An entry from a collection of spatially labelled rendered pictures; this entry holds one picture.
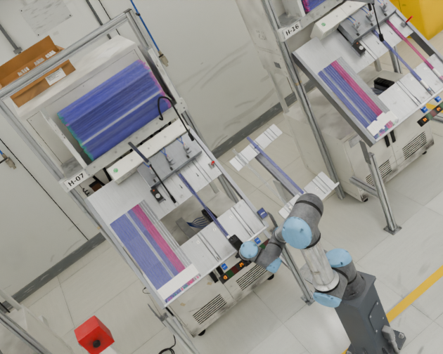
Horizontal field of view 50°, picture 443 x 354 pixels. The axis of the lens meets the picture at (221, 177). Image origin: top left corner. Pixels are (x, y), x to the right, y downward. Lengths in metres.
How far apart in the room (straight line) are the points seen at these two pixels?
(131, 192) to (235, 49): 2.17
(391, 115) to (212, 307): 1.58
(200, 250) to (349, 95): 1.22
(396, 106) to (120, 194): 1.63
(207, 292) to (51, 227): 1.80
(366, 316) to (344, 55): 1.49
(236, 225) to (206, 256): 0.23
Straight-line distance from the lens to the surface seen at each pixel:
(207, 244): 2.54
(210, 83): 4.35
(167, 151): 2.60
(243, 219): 2.57
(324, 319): 3.00
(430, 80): 3.10
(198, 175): 2.61
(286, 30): 2.85
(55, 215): 4.31
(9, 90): 2.43
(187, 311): 3.05
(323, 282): 2.09
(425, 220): 3.32
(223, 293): 3.10
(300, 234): 1.82
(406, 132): 3.49
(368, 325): 2.49
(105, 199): 2.64
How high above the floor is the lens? 2.43
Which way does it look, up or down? 34 degrees down
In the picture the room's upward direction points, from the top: 29 degrees counter-clockwise
